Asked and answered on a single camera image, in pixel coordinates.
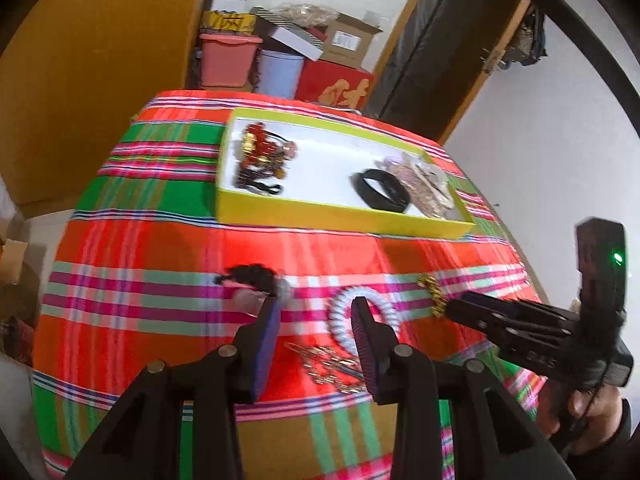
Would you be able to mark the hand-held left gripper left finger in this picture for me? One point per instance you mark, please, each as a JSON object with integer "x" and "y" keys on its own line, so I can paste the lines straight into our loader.
{"x": 265, "y": 347}

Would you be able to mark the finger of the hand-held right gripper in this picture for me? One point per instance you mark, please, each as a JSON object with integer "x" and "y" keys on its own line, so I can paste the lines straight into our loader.
{"x": 480, "y": 310}
{"x": 535, "y": 352}

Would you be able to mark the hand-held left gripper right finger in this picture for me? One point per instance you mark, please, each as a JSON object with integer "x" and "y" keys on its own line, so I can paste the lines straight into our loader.
{"x": 365, "y": 347}

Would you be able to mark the clear hair claw clip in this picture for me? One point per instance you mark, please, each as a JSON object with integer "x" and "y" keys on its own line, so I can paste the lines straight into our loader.
{"x": 430, "y": 190}

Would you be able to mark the yellow cardboard box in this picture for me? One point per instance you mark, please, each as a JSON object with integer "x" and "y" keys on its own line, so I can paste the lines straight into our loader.
{"x": 320, "y": 175}

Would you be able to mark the person's right forearm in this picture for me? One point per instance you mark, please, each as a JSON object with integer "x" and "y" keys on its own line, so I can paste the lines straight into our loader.
{"x": 622, "y": 460}

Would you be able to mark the person's right hand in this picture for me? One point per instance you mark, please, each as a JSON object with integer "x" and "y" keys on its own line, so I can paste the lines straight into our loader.
{"x": 595, "y": 415}

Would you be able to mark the plaid tablecloth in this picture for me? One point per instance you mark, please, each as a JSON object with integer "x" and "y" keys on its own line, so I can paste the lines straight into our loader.
{"x": 150, "y": 260}

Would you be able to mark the hanging dark bags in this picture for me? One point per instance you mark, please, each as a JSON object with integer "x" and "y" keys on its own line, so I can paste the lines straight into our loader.
{"x": 527, "y": 35}

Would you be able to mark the red box gold print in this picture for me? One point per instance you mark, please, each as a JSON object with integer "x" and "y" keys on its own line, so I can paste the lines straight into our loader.
{"x": 335, "y": 87}

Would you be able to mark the dark door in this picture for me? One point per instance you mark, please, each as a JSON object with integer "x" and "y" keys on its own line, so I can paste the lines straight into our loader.
{"x": 440, "y": 50}

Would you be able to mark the cardboard box on floor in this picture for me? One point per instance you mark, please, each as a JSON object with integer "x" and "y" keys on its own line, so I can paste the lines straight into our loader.
{"x": 12, "y": 260}

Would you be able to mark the pale blue bucket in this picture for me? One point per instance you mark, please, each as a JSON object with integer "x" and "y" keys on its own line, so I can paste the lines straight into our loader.
{"x": 280, "y": 72}

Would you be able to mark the pink plastic bin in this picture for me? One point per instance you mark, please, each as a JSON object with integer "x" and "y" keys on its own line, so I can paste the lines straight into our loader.
{"x": 227, "y": 62}

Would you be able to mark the brown cardboard box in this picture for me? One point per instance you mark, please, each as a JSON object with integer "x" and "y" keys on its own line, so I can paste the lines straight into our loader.
{"x": 350, "y": 40}

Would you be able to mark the white striped box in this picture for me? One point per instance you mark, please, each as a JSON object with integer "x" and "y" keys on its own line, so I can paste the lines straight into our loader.
{"x": 295, "y": 40}

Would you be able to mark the wooden door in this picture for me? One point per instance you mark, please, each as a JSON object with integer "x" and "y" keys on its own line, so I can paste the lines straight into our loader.
{"x": 100, "y": 85}

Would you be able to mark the yellow and black box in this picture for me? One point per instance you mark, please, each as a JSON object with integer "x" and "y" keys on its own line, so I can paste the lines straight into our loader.
{"x": 230, "y": 22}

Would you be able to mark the clear plastic bag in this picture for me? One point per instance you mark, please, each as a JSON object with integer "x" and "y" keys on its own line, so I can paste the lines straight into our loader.
{"x": 300, "y": 15}

